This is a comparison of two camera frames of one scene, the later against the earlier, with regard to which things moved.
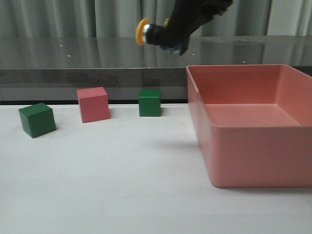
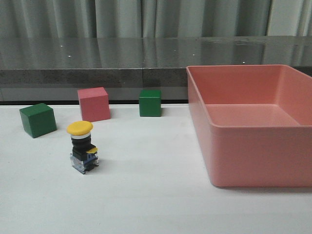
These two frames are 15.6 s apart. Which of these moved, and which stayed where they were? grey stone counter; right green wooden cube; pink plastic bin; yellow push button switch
Moved: yellow push button switch
Stayed: pink plastic bin; grey stone counter; right green wooden cube
